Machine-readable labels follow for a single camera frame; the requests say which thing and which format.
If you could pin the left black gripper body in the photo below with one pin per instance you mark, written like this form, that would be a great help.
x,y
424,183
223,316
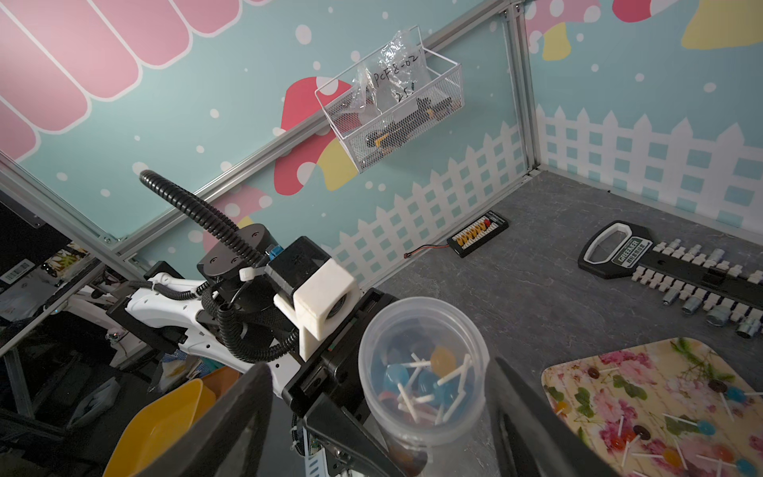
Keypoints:
x,y
333,369

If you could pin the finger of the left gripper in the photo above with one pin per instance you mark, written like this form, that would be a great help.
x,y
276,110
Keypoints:
x,y
342,436

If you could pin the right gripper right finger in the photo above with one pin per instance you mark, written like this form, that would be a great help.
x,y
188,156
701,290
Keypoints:
x,y
529,439

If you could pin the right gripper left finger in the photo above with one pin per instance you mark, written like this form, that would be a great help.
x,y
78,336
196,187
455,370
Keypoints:
x,y
229,439

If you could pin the clear candy jar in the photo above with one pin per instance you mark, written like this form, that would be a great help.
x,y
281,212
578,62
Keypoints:
x,y
422,365

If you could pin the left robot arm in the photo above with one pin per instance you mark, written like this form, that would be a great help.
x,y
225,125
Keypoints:
x,y
228,315

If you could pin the orange tray outside cell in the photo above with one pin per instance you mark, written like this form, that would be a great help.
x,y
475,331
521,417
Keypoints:
x,y
221,380

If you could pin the yellow plastic bin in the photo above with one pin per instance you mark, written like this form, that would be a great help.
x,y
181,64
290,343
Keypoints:
x,y
159,426

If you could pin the floral rectangular tray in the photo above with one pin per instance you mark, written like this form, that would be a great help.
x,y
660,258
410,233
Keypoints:
x,y
656,405

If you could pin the pile of lollipops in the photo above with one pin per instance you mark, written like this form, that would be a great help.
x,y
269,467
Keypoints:
x,y
679,423

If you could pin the black parallel charging board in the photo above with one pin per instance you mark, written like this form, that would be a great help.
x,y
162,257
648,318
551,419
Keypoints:
x,y
484,229

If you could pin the clear plastic zip bag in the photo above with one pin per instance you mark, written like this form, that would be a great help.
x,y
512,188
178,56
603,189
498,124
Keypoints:
x,y
390,75

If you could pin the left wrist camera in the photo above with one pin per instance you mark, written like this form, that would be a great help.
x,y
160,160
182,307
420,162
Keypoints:
x,y
313,291

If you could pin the black socket holder rail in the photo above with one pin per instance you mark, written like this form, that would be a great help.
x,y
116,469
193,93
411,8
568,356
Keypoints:
x,y
727,293

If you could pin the white wire basket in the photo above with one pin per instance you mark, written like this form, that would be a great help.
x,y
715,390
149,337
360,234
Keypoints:
x,y
351,128

